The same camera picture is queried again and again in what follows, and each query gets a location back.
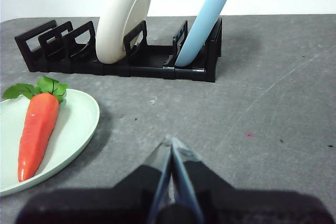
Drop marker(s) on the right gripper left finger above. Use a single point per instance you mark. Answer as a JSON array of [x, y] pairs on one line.
[[126, 195]]

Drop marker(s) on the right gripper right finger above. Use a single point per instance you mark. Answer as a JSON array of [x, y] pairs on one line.
[[223, 203]]

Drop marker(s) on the green round plate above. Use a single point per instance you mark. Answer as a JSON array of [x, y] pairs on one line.
[[76, 124]]

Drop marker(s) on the orange carrot with green leaves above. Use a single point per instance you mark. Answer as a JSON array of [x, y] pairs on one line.
[[39, 129]]

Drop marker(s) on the black plate rack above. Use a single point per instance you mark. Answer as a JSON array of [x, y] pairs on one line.
[[147, 69]]

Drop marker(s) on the beige round plate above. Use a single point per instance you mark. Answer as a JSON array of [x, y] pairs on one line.
[[115, 24]]

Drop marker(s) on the blue round plate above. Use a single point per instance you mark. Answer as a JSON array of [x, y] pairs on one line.
[[207, 19]]

